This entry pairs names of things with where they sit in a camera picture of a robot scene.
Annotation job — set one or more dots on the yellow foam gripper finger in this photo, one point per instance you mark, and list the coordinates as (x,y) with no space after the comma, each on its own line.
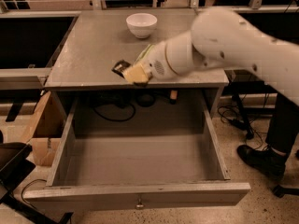
(138,73)

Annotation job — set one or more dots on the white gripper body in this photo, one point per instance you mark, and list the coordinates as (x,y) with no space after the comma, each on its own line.
(154,63)

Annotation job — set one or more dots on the black rxbar chocolate wrapper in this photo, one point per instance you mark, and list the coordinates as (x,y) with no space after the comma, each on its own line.
(120,66)

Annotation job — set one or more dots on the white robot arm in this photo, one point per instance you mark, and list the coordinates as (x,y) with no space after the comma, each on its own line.
(220,38)

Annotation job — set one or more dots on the open grey top drawer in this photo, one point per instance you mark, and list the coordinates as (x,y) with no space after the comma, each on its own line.
(167,154)

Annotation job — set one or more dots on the metal drawer knob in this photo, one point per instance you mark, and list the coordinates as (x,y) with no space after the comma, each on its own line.
(139,205)

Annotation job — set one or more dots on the green chip bag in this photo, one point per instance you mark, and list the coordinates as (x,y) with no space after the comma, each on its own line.
(143,53)

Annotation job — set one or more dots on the white ceramic bowl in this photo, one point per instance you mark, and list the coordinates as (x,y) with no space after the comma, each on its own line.
(141,25)

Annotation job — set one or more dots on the grey wooden cabinet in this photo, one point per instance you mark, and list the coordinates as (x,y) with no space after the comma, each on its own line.
(98,40)

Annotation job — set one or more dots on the brown cardboard box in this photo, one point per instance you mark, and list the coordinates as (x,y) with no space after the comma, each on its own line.
(44,130)

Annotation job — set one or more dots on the black stand leg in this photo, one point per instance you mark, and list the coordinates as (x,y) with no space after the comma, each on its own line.
(243,114)

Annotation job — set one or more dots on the black trouser leg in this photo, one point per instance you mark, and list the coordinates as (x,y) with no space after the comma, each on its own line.
(284,125)

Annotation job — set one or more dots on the black chair at left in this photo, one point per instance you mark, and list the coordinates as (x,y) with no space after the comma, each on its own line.
(14,168)

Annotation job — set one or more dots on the black leather shoe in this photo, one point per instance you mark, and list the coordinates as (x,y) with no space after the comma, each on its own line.
(267,162)

